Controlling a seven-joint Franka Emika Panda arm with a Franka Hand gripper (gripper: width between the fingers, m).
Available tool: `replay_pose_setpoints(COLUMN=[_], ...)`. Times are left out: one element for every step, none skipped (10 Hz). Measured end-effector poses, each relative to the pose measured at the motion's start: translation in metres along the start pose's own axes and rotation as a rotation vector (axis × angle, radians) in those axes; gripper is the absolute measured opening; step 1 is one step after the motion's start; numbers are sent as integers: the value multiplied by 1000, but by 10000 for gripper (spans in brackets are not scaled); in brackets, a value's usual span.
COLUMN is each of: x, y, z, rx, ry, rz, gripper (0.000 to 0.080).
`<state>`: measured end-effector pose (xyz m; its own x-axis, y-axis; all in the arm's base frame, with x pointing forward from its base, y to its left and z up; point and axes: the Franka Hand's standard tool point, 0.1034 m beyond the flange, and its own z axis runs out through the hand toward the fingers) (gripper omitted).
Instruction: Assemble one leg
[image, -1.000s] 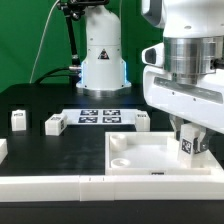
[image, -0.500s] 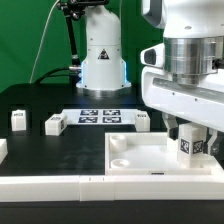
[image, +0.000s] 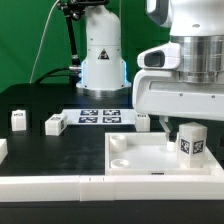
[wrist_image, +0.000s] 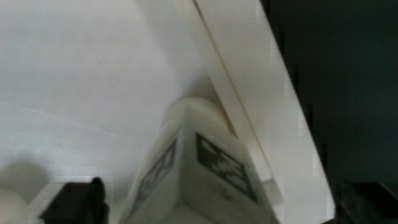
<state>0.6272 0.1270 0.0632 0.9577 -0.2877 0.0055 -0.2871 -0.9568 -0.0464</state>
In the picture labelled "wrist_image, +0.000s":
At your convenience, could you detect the white U-shaped obstacle fence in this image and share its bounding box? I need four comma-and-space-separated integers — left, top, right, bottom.
193, 0, 334, 224

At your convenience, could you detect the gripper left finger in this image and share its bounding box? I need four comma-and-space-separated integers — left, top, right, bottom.
39, 177, 110, 224

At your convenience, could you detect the white leg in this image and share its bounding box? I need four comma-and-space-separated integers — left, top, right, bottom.
117, 98, 279, 224

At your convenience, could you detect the white square table top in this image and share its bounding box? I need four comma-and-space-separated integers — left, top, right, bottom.
0, 0, 281, 224

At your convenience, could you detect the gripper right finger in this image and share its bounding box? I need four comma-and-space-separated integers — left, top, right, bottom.
336, 181, 398, 224

